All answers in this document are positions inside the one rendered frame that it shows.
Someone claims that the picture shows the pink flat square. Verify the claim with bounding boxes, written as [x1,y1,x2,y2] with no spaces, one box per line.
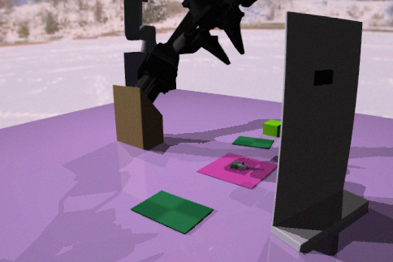
[197,153,278,189]

